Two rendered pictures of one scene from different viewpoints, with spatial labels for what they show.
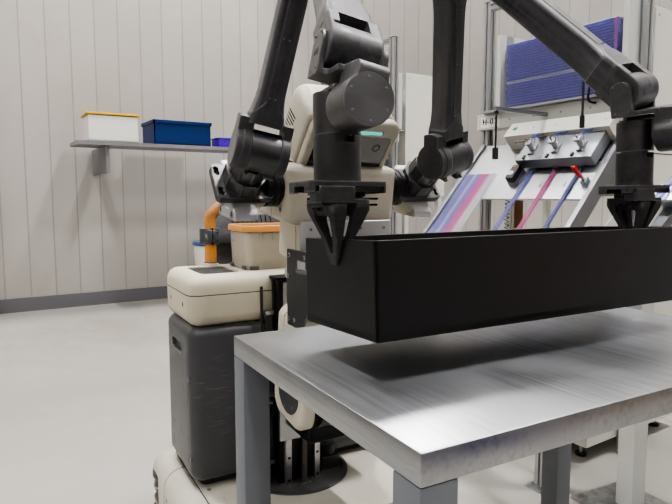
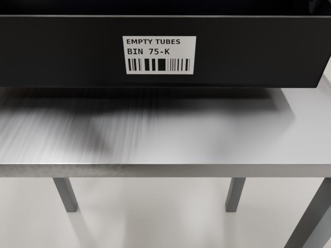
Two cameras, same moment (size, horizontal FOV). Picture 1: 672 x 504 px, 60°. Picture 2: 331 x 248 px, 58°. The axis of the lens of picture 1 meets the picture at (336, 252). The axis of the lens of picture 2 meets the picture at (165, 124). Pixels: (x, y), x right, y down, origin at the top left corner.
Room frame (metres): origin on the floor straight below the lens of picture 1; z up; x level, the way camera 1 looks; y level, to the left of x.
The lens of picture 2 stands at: (1.20, 0.02, 1.10)
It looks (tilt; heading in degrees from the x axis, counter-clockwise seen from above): 42 degrees down; 209
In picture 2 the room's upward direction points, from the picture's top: straight up
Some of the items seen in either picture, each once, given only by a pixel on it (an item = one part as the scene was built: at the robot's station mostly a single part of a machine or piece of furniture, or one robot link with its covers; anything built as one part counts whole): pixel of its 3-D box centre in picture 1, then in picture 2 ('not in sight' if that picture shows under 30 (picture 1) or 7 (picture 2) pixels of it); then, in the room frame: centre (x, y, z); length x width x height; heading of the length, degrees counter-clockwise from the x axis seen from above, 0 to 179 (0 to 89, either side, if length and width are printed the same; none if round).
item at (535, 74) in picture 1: (566, 68); not in sight; (2.45, -0.94, 1.52); 0.51 x 0.13 x 0.27; 33
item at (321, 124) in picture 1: (338, 114); not in sight; (0.70, 0.00, 1.10); 0.07 x 0.06 x 0.07; 20
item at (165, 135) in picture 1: (176, 134); not in sight; (5.26, 1.42, 1.54); 0.52 x 0.39 x 0.20; 123
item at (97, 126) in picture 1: (110, 129); not in sight; (4.96, 1.89, 1.56); 0.42 x 0.35 x 0.23; 123
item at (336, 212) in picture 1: (344, 226); not in sight; (0.71, -0.01, 0.97); 0.07 x 0.07 x 0.09; 29
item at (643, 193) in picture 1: (629, 217); not in sight; (0.97, -0.49, 0.97); 0.07 x 0.07 x 0.09; 29
